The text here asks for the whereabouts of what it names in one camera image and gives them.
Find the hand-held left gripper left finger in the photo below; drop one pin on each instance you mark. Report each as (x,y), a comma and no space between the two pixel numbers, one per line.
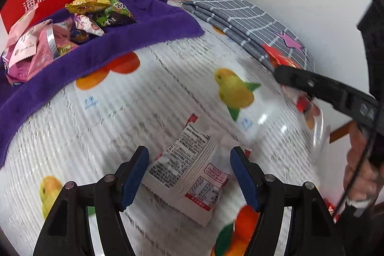
(133,179)

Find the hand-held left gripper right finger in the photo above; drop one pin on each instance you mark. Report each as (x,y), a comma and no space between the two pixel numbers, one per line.
(244,181)

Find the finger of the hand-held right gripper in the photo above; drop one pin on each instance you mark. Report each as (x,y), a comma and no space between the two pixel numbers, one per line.
(315,85)

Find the red snack packet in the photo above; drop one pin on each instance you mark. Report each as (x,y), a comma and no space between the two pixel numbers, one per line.
(280,59)

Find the white packet red label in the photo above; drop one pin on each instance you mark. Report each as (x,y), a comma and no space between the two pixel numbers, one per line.
(186,160)

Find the pink packet yellow edge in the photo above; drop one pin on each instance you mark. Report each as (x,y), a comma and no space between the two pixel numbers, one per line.
(33,67)

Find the blue cookie packet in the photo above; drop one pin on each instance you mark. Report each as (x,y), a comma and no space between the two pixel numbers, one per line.
(81,36)

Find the purple plush fabric tray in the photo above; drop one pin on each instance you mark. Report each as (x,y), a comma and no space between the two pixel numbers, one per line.
(144,25)

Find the white pink printed snack packet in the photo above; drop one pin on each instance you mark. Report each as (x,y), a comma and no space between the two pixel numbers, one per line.
(88,23)

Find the pink packet silver edge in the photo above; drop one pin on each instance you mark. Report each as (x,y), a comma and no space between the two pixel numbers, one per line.
(63,31)

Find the green snack packet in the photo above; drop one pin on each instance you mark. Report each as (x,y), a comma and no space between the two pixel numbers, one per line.
(117,13)

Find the pale pink snack packet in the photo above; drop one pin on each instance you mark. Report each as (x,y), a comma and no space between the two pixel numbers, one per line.
(24,43)

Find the person's right forearm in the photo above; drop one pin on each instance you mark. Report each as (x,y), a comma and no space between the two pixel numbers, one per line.
(363,232)

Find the person's right hand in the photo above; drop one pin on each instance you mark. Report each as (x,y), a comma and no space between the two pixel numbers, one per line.
(367,181)

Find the brown wooden baseboard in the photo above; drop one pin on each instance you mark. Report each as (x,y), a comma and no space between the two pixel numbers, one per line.
(340,133)

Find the grey plaid folded cloth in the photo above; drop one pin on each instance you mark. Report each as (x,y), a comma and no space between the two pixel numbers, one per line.
(240,19)

